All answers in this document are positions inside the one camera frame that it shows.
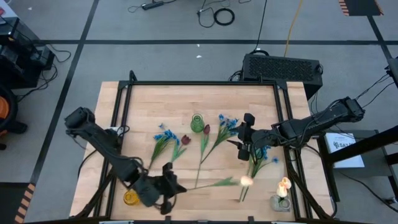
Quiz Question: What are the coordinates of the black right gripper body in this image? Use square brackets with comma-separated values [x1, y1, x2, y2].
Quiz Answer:
[238, 112, 277, 162]

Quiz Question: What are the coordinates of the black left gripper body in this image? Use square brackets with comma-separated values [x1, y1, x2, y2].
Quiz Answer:
[134, 162, 177, 215]

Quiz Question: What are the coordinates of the blue artificial flower spray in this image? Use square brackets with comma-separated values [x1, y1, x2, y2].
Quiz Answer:
[200, 113, 241, 165]
[147, 123, 181, 171]
[238, 145, 280, 203]

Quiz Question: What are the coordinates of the green glass vase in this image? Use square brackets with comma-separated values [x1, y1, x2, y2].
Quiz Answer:
[190, 113, 205, 134]

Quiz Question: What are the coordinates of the yellow glass vase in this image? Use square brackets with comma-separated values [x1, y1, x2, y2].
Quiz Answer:
[123, 189, 141, 206]

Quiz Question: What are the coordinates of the clear glass vase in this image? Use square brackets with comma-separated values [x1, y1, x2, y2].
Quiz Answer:
[269, 194, 292, 213]

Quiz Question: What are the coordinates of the black computer case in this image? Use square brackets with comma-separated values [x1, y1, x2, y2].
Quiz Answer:
[241, 53, 324, 101]

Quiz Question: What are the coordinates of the white paper sign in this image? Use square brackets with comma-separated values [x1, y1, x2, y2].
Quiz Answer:
[325, 132, 366, 169]

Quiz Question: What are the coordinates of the black metal stand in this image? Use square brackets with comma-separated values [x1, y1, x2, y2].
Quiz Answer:
[317, 124, 398, 206]

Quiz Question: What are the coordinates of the hazard striped floor mat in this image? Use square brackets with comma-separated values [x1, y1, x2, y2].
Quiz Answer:
[0, 182, 37, 224]
[338, 0, 385, 17]

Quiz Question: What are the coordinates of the black power strip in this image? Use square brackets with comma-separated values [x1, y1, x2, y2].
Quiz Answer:
[141, 0, 165, 11]

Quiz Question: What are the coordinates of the black equipment cart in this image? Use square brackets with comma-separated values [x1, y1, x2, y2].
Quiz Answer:
[0, 17, 56, 90]

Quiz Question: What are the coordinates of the black aluminium table frame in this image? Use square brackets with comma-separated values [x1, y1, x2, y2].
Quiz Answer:
[70, 70, 339, 222]

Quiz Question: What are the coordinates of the long black cable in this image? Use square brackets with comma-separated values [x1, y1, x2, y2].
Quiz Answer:
[248, 0, 271, 57]

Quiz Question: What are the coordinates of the yellow cable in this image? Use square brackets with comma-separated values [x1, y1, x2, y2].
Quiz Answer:
[283, 0, 304, 58]

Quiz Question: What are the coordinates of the coiled black cable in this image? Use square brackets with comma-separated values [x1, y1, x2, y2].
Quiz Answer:
[213, 7, 236, 27]

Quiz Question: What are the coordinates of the thin black cable with plug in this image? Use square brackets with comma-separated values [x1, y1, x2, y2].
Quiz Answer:
[197, 0, 218, 29]

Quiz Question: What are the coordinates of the orange black cable reel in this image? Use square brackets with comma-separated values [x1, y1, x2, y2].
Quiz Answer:
[0, 83, 29, 151]

